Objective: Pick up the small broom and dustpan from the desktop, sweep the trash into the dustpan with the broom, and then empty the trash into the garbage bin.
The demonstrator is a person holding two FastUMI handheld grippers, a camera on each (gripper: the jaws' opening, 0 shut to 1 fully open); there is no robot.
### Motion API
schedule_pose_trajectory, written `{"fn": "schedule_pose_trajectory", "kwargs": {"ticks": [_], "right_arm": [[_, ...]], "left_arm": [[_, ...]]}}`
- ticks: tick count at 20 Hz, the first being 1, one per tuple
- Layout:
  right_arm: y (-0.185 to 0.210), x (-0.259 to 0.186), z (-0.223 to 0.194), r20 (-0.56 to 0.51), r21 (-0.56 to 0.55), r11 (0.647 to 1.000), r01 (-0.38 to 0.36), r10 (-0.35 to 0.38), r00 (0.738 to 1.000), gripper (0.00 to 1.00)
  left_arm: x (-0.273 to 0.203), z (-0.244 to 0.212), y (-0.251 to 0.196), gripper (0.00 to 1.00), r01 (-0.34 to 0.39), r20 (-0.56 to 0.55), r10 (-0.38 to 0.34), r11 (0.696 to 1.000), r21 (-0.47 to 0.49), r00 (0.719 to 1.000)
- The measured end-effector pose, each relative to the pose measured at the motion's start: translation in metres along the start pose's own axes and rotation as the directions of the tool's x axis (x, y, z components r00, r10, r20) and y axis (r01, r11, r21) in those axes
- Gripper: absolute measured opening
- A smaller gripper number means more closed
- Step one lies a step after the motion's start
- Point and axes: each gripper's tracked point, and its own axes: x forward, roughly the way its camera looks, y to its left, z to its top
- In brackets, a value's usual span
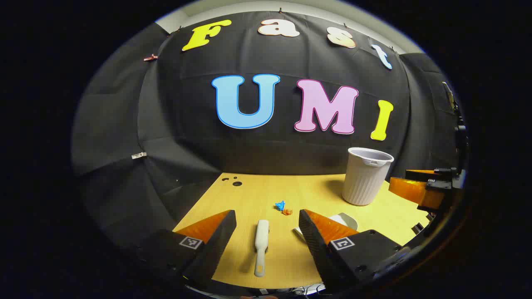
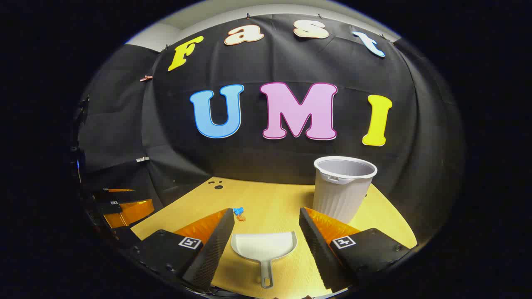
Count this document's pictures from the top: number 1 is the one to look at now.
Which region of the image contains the small white broom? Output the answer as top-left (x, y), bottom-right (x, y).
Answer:
top-left (254, 219), bottom-right (270, 278)

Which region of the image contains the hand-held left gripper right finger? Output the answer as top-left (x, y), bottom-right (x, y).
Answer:
top-left (298, 209), bottom-right (412, 293)

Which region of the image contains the black backdrop cloth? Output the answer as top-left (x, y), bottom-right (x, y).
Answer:
top-left (71, 10), bottom-right (468, 250)

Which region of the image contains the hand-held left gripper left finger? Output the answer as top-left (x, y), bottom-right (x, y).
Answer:
top-left (137, 210), bottom-right (237, 291)

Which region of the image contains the white plastic dustpan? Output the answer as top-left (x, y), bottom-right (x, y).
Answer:
top-left (293, 213), bottom-right (359, 242)

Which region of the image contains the white ribbed garbage bin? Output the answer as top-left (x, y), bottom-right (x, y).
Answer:
top-left (342, 147), bottom-right (394, 206)

